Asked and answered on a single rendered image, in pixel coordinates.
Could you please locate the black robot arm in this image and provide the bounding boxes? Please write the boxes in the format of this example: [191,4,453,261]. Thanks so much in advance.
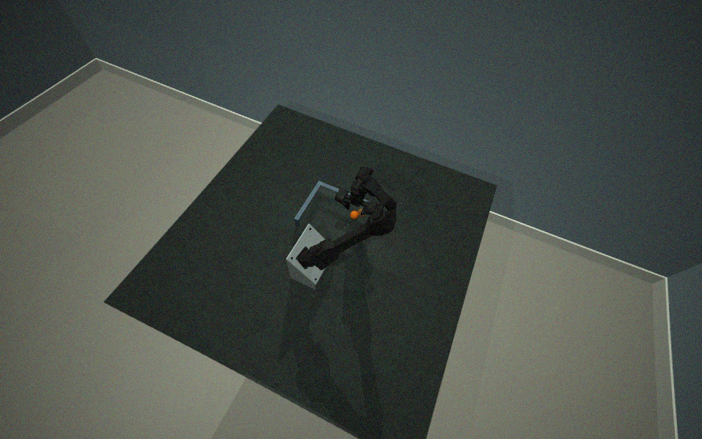
[296,166,397,271]

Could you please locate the low clear glass walls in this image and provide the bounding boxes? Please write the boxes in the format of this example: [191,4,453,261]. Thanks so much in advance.
[299,186,364,226]

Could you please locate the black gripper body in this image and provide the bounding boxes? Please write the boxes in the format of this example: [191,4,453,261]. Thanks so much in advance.
[335,189,378,215]

